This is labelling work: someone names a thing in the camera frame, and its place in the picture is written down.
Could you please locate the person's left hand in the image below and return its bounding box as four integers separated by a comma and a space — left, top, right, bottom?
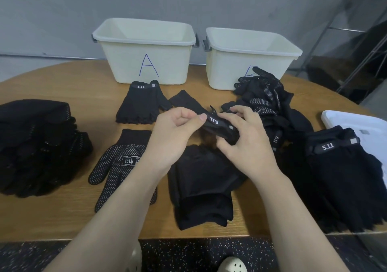
136, 107, 208, 180

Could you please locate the person's right hand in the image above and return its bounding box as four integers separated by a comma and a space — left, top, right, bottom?
216, 105, 282, 185

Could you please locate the black strapped glove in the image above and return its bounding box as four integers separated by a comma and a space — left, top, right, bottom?
200, 112, 241, 145

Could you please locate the black fingerless glove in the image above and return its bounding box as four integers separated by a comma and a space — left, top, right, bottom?
167, 145, 249, 231
284, 125, 387, 233
115, 80, 172, 125

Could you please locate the pile of black gloves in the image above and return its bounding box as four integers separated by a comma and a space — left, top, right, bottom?
221, 66, 315, 152
0, 99, 94, 198

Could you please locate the white plastic bin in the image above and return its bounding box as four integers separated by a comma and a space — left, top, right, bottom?
202, 27, 304, 91
91, 18, 200, 85

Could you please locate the stack of black gloves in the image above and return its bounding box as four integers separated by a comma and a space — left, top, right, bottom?
0, 99, 94, 198

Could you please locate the person's right forearm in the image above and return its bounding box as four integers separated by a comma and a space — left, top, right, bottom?
257, 169, 352, 272

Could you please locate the person's left forearm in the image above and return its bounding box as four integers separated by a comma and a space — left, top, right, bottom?
45, 166, 164, 272

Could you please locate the person's right white shoe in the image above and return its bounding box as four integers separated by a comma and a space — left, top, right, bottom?
218, 256, 249, 272

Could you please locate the person's white shoe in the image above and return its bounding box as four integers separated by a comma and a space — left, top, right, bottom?
124, 241, 143, 272
218, 256, 249, 272

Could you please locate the person's left white shoe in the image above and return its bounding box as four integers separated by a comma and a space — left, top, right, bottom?
124, 241, 143, 272

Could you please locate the white flat tray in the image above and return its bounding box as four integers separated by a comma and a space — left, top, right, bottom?
320, 110, 387, 185

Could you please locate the metal rack frame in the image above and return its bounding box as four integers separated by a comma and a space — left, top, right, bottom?
302, 0, 387, 109

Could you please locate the grey wall pipe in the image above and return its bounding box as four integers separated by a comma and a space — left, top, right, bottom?
0, 52, 98, 60

